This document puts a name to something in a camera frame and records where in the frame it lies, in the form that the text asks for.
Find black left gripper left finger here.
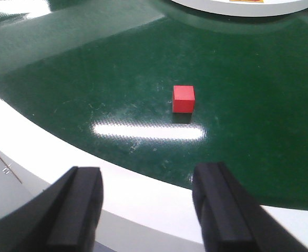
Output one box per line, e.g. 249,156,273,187
0,167,103,251

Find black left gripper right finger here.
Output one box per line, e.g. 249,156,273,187
192,162,308,251

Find red cube block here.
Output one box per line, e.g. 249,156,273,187
172,85,196,113

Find white outer conveyor rim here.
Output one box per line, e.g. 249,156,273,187
0,98,308,251

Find white inner conveyor ring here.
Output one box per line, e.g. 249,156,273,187
169,0,308,17

